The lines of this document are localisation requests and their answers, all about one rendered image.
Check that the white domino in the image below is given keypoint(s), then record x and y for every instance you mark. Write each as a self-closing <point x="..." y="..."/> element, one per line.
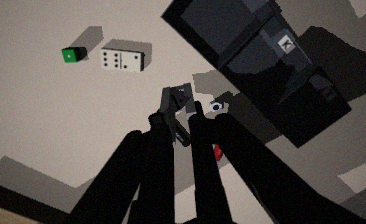
<point x="121" y="60"/>

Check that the black rack of bins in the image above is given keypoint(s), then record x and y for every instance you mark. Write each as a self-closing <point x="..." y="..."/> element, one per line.
<point x="263" y="69"/>

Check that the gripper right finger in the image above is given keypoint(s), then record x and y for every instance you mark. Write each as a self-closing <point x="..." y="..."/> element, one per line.
<point x="284" y="195"/>

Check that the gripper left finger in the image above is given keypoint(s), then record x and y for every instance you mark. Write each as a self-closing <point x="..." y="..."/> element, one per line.
<point x="107" y="199"/>

